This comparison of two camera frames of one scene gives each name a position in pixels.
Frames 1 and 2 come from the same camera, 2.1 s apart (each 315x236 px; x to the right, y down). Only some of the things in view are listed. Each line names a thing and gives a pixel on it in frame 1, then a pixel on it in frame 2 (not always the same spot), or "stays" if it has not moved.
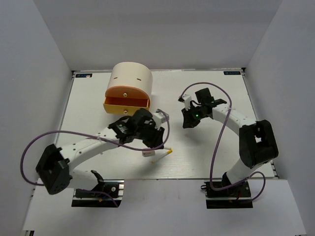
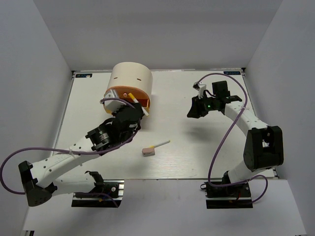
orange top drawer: x=127 y=91 stays
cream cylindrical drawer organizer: x=133 y=74 stays
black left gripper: x=157 y=140 → x=139 y=106
